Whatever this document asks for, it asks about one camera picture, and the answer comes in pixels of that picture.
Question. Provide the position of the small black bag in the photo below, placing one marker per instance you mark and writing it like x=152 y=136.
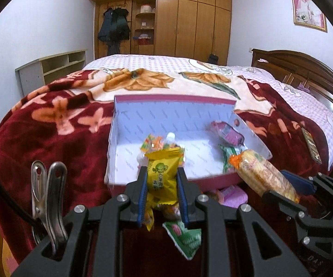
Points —
x=212 y=58

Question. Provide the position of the metal spring clip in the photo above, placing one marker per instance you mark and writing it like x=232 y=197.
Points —
x=54 y=202

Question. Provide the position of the pink cardboard box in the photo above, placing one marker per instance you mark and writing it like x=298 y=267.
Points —
x=160 y=115

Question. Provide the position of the clear biscuit packet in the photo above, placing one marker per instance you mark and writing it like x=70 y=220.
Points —
x=258 y=173

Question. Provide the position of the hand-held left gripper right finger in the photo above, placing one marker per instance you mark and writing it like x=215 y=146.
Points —
x=182 y=196

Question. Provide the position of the small purple object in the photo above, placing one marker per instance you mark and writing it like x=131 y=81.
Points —
x=302 y=87

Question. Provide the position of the red floral blanket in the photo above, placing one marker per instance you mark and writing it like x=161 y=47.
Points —
x=39 y=138

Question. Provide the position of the large green packet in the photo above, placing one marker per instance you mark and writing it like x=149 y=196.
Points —
x=183 y=238

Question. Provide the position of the wooden wardrobe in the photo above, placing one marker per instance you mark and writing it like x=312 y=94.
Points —
x=189 y=26

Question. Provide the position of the round white tin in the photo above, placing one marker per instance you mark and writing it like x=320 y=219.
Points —
x=145 y=8

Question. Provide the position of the framed wall poster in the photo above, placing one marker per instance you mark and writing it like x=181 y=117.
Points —
x=307 y=8

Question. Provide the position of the wooden headboard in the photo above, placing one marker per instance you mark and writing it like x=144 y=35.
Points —
x=299 y=63

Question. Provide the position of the small green packet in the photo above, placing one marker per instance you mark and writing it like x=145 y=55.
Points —
x=227 y=158

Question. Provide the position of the large yellow packet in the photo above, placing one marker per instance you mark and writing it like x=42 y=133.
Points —
x=162 y=179

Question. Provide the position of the low white shelf unit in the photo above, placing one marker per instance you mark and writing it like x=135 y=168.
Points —
x=30 y=75

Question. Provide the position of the white peach jelly pouch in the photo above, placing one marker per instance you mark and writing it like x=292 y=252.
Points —
x=170 y=137

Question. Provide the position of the orange printed packet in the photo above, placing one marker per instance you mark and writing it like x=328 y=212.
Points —
x=152 y=143

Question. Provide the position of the purple foil packet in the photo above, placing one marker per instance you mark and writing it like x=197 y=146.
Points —
x=229 y=134

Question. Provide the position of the lilac checked bed sheet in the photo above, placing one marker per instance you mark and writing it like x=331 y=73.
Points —
x=160 y=62

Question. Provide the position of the dark flat patterned strip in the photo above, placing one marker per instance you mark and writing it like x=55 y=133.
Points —
x=312 y=145

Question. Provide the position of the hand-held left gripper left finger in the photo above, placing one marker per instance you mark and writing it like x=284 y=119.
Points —
x=142 y=196

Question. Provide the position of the dark green hanging coat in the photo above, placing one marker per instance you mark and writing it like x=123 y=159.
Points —
x=121 y=24

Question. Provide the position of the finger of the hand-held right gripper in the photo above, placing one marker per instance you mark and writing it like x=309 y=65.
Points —
x=281 y=203
x=296 y=181

